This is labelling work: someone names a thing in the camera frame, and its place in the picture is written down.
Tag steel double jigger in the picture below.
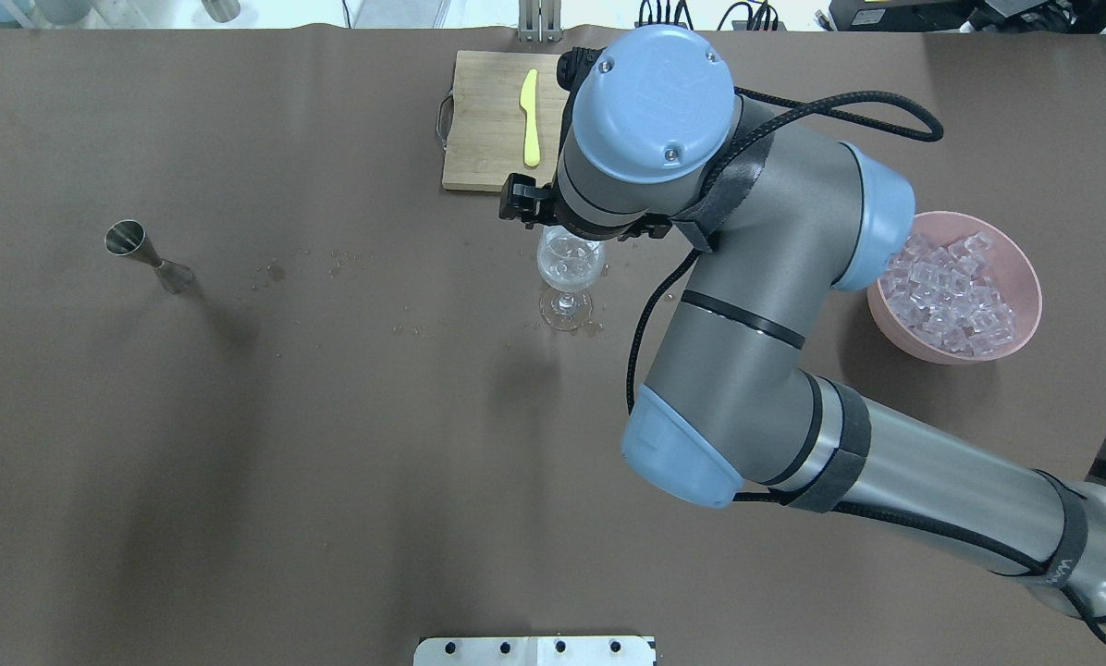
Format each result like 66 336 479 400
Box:
104 219 195 294

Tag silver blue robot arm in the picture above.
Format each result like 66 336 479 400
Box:
499 24 1106 635

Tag pile of clear ice cubes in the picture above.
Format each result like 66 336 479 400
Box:
879 230 1018 360

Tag pink bowl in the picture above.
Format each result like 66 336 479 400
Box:
866 211 1042 365

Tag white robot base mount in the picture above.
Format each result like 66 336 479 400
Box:
413 634 659 665

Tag bamboo cutting board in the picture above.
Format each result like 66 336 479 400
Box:
440 50 568 194

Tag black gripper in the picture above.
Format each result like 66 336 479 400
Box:
499 173 559 230

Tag yellow plastic knife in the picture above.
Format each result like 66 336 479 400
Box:
518 67 542 168

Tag clear wine glass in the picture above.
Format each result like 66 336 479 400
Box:
536 227 607 330

